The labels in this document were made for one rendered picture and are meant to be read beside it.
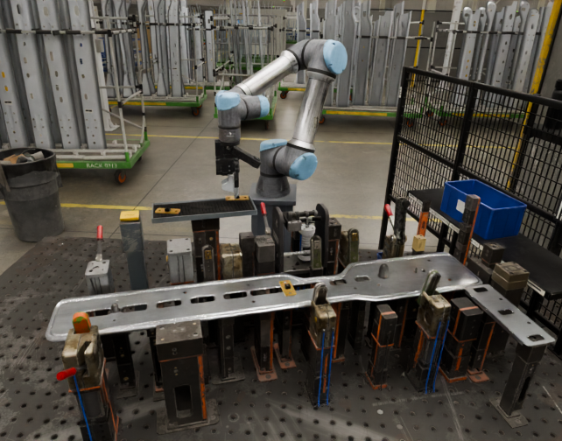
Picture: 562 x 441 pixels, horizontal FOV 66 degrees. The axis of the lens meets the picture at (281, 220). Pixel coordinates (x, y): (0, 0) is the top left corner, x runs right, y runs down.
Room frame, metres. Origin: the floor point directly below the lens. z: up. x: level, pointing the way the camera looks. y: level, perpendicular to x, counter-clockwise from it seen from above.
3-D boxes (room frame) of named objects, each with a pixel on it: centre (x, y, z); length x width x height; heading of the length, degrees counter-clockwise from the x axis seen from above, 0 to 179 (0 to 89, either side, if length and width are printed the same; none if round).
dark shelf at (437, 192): (1.59, -0.84, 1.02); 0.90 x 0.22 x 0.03; 15
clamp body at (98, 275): (1.18, 0.59, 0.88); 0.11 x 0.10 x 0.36; 15
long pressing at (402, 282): (1.16, -0.01, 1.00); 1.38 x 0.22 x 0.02; 105
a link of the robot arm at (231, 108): (1.45, 0.18, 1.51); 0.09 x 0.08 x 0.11; 133
